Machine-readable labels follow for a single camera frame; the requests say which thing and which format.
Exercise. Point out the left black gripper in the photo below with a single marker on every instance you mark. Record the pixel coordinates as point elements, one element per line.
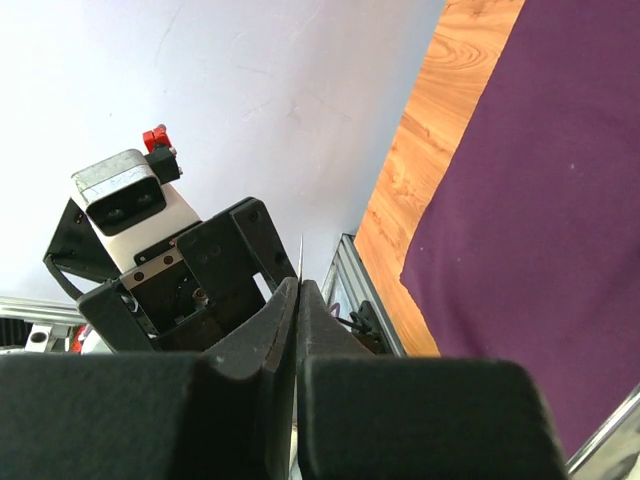
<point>184,292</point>

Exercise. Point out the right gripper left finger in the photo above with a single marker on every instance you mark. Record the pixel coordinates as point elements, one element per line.
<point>225,413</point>

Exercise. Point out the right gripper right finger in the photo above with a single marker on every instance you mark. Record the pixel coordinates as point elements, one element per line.
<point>367,416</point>

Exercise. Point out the purple surgical wrap cloth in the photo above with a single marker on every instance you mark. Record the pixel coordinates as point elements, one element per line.
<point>529,248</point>

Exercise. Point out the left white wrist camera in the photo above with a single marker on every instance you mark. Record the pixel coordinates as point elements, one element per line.
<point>130,202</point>

